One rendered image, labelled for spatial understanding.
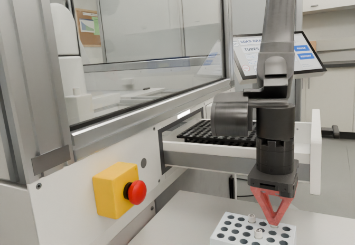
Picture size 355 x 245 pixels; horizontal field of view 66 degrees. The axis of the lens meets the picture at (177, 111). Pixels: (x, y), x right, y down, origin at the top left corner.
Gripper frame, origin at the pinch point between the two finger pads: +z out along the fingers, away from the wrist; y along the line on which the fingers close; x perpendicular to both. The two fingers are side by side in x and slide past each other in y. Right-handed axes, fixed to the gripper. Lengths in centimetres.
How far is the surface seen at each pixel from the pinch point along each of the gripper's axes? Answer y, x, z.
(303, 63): -124, -5, -21
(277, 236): 2.7, 0.9, 1.4
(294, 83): -188, -15, -3
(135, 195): 12.0, -19.4, -6.3
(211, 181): -45, -29, 18
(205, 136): -14.7, -18.3, -8.7
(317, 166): -8.9, 6.0, -6.9
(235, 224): 1.6, -6.1, 1.7
